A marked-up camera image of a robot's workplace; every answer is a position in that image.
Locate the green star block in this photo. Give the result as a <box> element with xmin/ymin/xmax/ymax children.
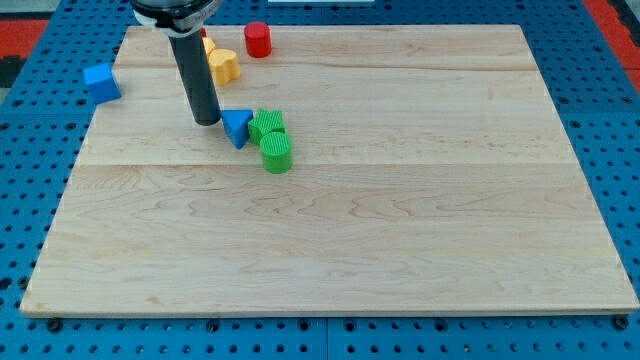
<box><xmin>248</xmin><ymin>109</ymin><xmax>286</xmax><ymax>145</ymax></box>

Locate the red cylinder block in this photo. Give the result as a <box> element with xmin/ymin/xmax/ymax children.
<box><xmin>244</xmin><ymin>21</ymin><xmax>272</xmax><ymax>58</ymax></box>

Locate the green cylinder block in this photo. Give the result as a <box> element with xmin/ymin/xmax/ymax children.
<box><xmin>259</xmin><ymin>132</ymin><xmax>293</xmax><ymax>174</ymax></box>

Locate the black robot wrist flange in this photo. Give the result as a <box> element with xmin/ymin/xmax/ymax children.
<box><xmin>130</xmin><ymin>0</ymin><xmax>223</xmax><ymax>36</ymax></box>

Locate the yellow heart block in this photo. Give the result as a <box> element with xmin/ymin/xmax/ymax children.
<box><xmin>208</xmin><ymin>49</ymin><xmax>241</xmax><ymax>86</ymax></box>

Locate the yellow block behind rod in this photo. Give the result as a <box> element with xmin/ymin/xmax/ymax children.
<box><xmin>202</xmin><ymin>37</ymin><xmax>217</xmax><ymax>57</ymax></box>

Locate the blue cube block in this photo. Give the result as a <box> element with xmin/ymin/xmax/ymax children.
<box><xmin>83</xmin><ymin>63</ymin><xmax>121</xmax><ymax>105</ymax></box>

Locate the blue triangle block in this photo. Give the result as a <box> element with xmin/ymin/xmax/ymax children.
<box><xmin>222</xmin><ymin>109</ymin><xmax>253</xmax><ymax>149</ymax></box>

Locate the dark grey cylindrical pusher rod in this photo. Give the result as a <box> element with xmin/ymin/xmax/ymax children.
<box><xmin>170</xmin><ymin>30</ymin><xmax>221</xmax><ymax>126</ymax></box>

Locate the light wooden board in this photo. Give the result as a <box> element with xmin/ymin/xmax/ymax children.
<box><xmin>21</xmin><ymin>25</ymin><xmax>639</xmax><ymax>318</ymax></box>

